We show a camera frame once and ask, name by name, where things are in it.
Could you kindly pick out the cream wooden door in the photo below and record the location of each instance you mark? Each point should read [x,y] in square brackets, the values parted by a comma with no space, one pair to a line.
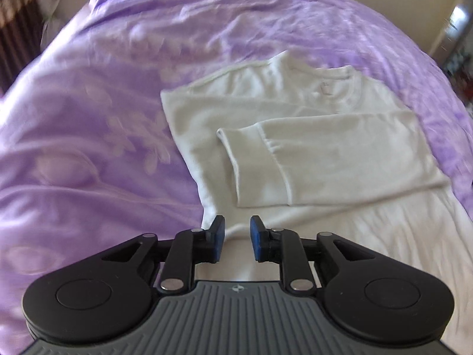
[456,26]

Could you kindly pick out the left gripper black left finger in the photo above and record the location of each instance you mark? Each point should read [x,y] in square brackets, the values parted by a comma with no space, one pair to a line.
[187,250]

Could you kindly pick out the dark patterned curtain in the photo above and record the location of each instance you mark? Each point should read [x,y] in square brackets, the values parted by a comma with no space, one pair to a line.
[21,28]

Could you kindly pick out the white printed sweatshirt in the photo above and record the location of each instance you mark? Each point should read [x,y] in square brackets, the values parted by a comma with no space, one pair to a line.
[315,150]

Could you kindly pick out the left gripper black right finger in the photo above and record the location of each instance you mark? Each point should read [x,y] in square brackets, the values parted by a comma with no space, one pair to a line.
[284,248]

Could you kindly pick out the purple floral bed cover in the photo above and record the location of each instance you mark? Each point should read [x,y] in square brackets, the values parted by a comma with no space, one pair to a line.
[87,160]

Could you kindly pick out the floral white curtain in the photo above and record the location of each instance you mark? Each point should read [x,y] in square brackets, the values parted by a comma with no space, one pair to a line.
[51,3]

